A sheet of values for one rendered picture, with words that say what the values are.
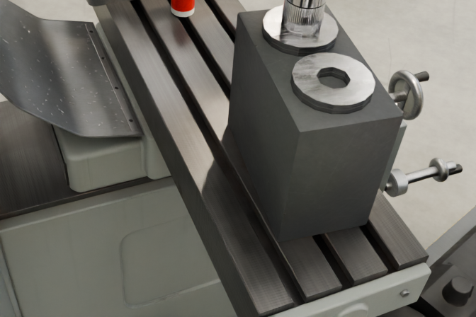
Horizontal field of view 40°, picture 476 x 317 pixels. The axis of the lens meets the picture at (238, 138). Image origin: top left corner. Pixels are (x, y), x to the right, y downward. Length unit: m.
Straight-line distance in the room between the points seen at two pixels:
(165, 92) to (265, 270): 0.34
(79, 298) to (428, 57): 1.95
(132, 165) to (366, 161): 0.47
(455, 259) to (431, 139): 1.17
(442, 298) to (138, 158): 0.59
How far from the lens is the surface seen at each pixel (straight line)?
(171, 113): 0.94
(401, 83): 1.53
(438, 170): 1.54
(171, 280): 1.39
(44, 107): 0.97
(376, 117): 0.69
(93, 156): 1.04
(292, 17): 0.75
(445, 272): 1.28
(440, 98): 2.66
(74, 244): 1.18
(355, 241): 0.82
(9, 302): 1.23
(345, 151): 0.70
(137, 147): 1.06
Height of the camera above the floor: 1.59
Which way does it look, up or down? 44 degrees down
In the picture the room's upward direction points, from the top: 6 degrees clockwise
